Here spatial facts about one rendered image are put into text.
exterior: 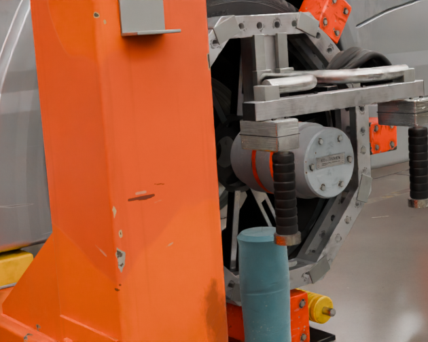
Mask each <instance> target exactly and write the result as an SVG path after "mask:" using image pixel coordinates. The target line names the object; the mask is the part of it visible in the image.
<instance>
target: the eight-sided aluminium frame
mask: <svg viewBox="0 0 428 342"><path fill-rule="evenodd" d="M207 24H208V35H209V55H210V66H212V64H213V63H214V62H215V60H216V58H217V57H218V56H219V54H220V52H221V51H222V49H223V48H224V46H225V44H226V43H227V42H228V40H229V39H235V38H245V37H252V36H253V35H261V34H264V36H273V35H276V33H287V38H288V40H290V42H291V43H292V44H293V46H294V47H295V48H296V49H297V51H299V53H300V54H301V55H302V57H303V58H304V59H305V61H307V63H308V64H309V65H310V66H311V68H312V69H313V70H325V69H326V67H327V66H328V64H329V63H330V61H331V60H332V58H333V57H334V56H335V55H336V54H337V53H338V52H340V50H339V49H338V48H337V46H336V45H335V43H334V42H333V41H332V40H331V39H330V37H329V36H328V35H327V34H326V33H325V32H324V31H323V30H321V29H320V28H319V21H318V20H316V19H315V18H314V16H313V15H312V14H311V13H310V12H289V13H280V14H261V15H248V16H235V15H229V16H215V17H211V18H207ZM333 86H338V90H342V89H347V88H357V87H361V86H360V83H344V84H334V85H333ZM335 122H336V128H338V129H340V130H342V131H343V132H344V133H345V134H346V135H347V137H348V138H349V140H350V142H351V144H352V148H353V153H354V167H353V173H352V176H351V179H350V181H349V183H348V185H347V186H346V188H345V189H344V190H343V191H342V192H341V193H340V194H339V195H337V196H336V197H332V198H330V199H329V201H328V202H327V204H326V206H325V207H324V209H323V211H322V213H321V215H320V216H319V218H318V220H317V222H316V223H315V226H314V227H313V229H312V231H311V232H310V234H309V236H308V237H307V239H306V241H305V243H304V245H303V246H302V248H301V250H300V251H299V253H298V255H297V257H296V258H294V259H291V260H288V263H289V282H290V290H292V289H294V288H299V287H301V286H305V285H307V284H314V283H315V282H317V281H319V280H322V279H323V278H324V276H325V274H326V273H327V272H328V271H329V270H330V269H331V268H330V265H331V264H332V262H333V260H334V258H335V256H336V255H337V253H338V251H339V249H340V247H341V245H342V243H343V242H344V240H345V238H346V236H347V235H348V233H349V231H350V229H351V227H352V226H353V223H354V222H355V220H356V218H357V216H358V215H359V213H360V211H361V209H362V208H363V205H364V204H365V203H367V201H368V196H369V195H370V193H371V190H372V188H371V184H372V177H371V169H370V132H369V113H368V104H367V105H361V106H357V107H349V108H343V109H335ZM224 282H225V293H226V302H227V303H230V304H233V305H237V306H242V305H241V299H240V282H239V275H234V274H233V273H232V272H230V271H229V270H228V269H227V268H226V267H224Z"/></svg>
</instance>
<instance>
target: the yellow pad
mask: <svg viewBox="0 0 428 342"><path fill-rule="evenodd" d="M32 261H33V255H32V254H31V253H30V252H26V251H23V250H21V249H16V250H11V251H7V252H2V253H0V290H1V289H4V288H9V287H13V286H15V285H16V283H17V282H18V281H19V279H20V278H21V277H22V275H23V273H24V272H25V271H26V269H27V268H28V266H29V265H30V264H31V262H32Z"/></svg>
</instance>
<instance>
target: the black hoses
mask: <svg viewBox="0 0 428 342"><path fill-rule="evenodd" d="M391 65H392V64H391V62H390V60H389V59H388V58H387V57H386V56H385V55H384V54H382V53H381V52H377V51H371V50H365V49H363V48H362V47H357V46H355V47H350V48H349V49H347V50H343V51H341V52H338V53H337V54H336V55H335V56H334V57H333V58H332V60H331V61H330V63H329V64H328V66H327V67H326V69H325V70H339V69H358V68H360V69H364V68H372V67H384V66H391ZM384 83H393V80H392V79H391V80H386V81H375V82H367V83H360V86H372V85H378V84H384ZM332 90H338V86H336V85H334V84H317V85H316V86H315V87H314V88H313V89H311V90H306V94H312V93H313V92H327V91H332ZM287 96H289V93H286V94H280V98H281V97H287Z"/></svg>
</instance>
